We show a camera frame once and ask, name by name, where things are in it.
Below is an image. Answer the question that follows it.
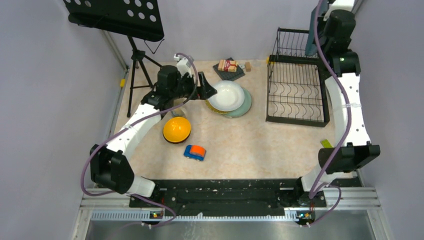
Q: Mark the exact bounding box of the black wire dish rack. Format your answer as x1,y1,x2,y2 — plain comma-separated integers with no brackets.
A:
265,27,330,128

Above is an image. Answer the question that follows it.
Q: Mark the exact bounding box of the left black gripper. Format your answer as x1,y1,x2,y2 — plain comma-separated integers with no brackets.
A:
170,71,217,100

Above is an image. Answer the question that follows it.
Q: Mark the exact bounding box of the wooden blocks stack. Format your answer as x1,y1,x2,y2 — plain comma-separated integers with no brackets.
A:
217,59,238,73

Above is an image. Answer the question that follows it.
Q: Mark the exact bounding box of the teal square plate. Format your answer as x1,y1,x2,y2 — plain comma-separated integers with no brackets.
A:
304,9,319,57

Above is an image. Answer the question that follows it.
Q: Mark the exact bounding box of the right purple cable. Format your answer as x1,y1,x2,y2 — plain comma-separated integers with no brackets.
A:
299,0,353,228

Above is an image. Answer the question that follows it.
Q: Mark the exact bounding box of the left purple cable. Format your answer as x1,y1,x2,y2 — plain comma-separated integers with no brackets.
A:
80,52,200,229

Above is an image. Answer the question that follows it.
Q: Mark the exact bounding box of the black music stand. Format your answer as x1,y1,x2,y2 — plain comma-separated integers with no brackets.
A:
64,0,165,118

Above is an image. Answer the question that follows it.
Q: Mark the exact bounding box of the small wooden block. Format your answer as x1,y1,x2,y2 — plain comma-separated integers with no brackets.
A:
244,61,252,72

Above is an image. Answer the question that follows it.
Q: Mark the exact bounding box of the yellow-rimmed patterned plate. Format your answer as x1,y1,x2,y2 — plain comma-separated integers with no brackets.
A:
204,100,230,115

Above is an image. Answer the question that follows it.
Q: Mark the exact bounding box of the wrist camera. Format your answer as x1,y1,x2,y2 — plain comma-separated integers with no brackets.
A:
173,54,194,77
323,0,355,21

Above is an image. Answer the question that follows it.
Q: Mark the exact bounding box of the purple cable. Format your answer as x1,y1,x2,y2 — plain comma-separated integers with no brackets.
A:
80,52,200,229
299,0,353,228

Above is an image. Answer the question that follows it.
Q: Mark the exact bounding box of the beige mug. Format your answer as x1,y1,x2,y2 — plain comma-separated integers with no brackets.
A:
171,106,188,119

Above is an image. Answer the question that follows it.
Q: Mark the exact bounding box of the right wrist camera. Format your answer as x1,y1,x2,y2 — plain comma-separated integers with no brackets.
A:
323,0,355,21

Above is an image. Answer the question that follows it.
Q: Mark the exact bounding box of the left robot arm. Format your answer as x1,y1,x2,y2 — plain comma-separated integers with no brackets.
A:
87,65,218,207

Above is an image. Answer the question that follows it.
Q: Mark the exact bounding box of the blue orange toy car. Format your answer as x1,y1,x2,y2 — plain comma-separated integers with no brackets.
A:
183,144,207,162

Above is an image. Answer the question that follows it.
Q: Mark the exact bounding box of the light green round plate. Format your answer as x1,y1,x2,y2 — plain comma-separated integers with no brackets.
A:
223,88,253,118

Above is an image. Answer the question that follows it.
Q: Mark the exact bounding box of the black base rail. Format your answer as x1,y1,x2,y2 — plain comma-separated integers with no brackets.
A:
79,178,382,227

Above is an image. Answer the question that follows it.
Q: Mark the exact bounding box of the green card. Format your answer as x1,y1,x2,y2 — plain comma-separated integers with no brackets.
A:
320,139,333,149

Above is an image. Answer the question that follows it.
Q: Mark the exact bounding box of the yellow bowl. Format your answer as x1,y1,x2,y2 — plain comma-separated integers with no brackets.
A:
162,116,192,144

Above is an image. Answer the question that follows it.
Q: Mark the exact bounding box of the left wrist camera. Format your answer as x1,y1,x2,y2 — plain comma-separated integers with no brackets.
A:
173,54,194,77

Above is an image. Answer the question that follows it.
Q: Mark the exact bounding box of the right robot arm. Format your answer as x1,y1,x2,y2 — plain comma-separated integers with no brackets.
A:
293,7,381,206

